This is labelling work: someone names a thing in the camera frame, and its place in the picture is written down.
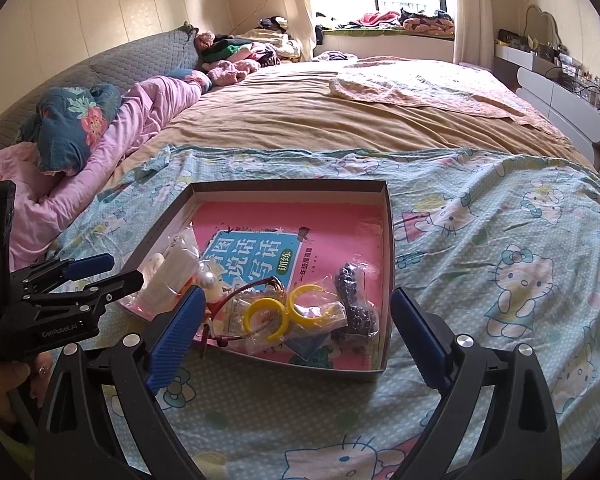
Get white pearl hair claw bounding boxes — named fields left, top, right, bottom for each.
left=137, top=250, right=200, bottom=318

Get large pearl hair tie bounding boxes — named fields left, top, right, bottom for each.
left=194, top=261, right=226, bottom=294

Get brown leather bracelet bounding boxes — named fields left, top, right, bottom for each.
left=199, top=275, right=287, bottom=359

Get bag of dark beads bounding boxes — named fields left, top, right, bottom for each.
left=330, top=263, right=379, bottom=346

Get yellow hoop earrings bag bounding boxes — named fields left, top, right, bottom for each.
left=240, top=280, right=347, bottom=358

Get flower earrings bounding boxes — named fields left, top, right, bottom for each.
left=162, top=226, right=199, bottom=259

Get person's left hand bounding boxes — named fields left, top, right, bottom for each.
left=0, top=352, right=53, bottom=424

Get pink quilt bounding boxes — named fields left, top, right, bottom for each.
left=0, top=70, right=210, bottom=271

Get dark floral pillow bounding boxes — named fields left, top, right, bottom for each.
left=18, top=84, right=122, bottom=176

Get Hello Kitty teal blanket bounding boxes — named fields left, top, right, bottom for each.
left=48, top=148, right=600, bottom=479

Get pink workbook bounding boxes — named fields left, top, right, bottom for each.
left=125, top=184, right=394, bottom=377

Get shallow dark cardboard tray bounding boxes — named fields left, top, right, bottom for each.
left=124, top=179, right=394, bottom=377

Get blue small box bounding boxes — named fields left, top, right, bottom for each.
left=285, top=334, right=328, bottom=361

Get grey quilted headboard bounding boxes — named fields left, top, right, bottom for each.
left=0, top=23, right=199, bottom=150

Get pile of clothes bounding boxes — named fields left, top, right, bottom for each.
left=194, top=15, right=303, bottom=88

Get tan bed sheet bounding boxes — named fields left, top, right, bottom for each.
left=106, top=62, right=592, bottom=188

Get white low cabinet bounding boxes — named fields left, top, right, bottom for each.
left=493, top=44, right=600, bottom=169

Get pink floral cloth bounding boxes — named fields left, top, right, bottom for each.
left=329, top=60, right=542, bottom=127

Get beige curtain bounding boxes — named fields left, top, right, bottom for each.
left=454, top=0, right=494, bottom=68

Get window seat clothes pile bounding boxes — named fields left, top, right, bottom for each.
left=315, top=9, right=455, bottom=39

